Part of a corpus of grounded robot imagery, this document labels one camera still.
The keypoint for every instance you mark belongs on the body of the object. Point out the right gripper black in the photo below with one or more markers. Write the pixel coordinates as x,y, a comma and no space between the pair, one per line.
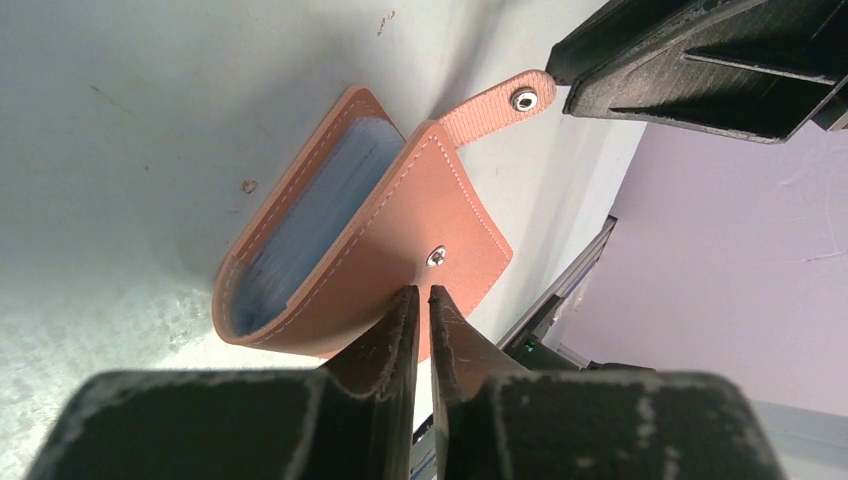
750,70

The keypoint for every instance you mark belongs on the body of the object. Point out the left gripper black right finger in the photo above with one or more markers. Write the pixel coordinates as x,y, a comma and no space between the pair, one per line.
496,419

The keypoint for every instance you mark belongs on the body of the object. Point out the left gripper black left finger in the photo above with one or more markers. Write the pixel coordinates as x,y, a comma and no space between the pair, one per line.
350,418

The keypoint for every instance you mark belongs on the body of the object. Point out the brown leather card holder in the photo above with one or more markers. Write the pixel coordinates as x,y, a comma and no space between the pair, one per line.
362,212

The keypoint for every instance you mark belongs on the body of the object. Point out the aluminium frame front rail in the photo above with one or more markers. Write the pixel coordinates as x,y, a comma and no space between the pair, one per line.
535,323

